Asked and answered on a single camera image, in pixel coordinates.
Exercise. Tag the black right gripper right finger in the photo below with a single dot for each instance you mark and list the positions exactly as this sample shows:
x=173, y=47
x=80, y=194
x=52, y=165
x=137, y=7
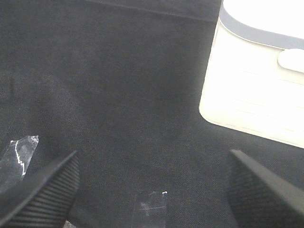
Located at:
x=259, y=198

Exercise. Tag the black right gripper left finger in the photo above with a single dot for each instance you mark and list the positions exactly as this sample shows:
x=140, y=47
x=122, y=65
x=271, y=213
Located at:
x=44, y=199

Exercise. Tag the clear tape strip centre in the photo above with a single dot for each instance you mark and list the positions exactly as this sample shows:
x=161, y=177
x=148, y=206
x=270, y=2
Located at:
x=16, y=160

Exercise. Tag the clear tape strip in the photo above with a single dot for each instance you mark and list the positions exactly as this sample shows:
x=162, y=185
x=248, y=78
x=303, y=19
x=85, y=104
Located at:
x=150, y=210
x=16, y=160

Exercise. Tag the clear tape strip right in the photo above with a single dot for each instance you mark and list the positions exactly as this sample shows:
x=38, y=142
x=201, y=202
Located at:
x=150, y=210

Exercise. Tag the white plastic storage bin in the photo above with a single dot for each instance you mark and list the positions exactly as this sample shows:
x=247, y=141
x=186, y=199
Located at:
x=254, y=82

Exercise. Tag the black table cloth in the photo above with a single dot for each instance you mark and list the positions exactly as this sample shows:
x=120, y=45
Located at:
x=120, y=82

